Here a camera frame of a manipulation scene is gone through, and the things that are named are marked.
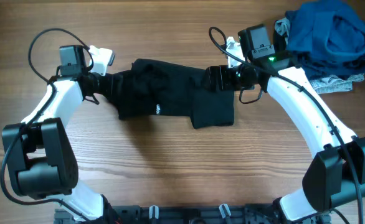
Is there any black t-shirt with logo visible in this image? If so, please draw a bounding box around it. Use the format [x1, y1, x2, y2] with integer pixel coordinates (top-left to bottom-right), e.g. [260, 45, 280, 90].
[105, 58, 234, 129]

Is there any left black cable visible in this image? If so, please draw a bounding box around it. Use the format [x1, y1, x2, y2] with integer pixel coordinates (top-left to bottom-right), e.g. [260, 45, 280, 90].
[0, 27, 95, 222]

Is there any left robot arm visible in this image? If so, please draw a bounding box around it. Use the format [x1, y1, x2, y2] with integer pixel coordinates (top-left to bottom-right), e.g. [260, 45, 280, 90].
[0, 45, 121, 223]

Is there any blue crumpled garment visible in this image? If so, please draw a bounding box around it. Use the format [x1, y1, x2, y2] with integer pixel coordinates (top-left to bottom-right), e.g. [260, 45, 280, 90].
[285, 1, 365, 80]

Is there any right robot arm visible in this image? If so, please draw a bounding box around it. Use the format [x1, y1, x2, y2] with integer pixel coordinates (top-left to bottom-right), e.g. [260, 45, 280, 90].
[205, 25, 365, 223]

